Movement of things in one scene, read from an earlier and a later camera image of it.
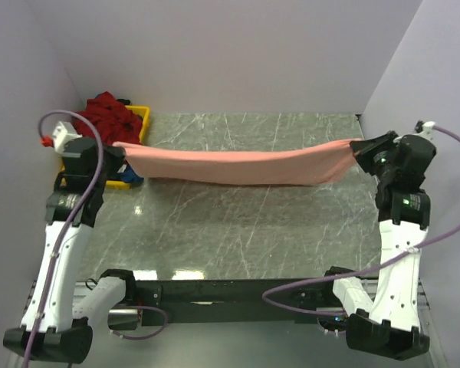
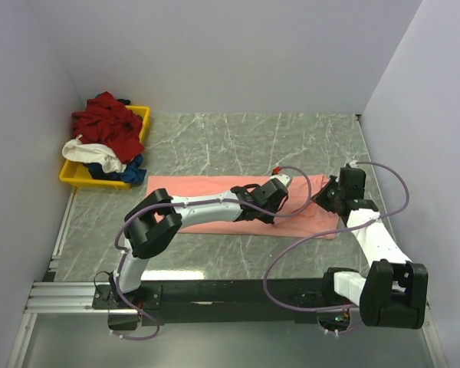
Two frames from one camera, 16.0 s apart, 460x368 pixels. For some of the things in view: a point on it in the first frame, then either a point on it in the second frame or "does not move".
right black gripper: [363, 149] to [320, 197]
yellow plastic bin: [145, 113] does not move
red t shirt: [113, 120] does not move
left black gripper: [116, 156] to [269, 218]
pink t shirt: [300, 165] to [300, 218]
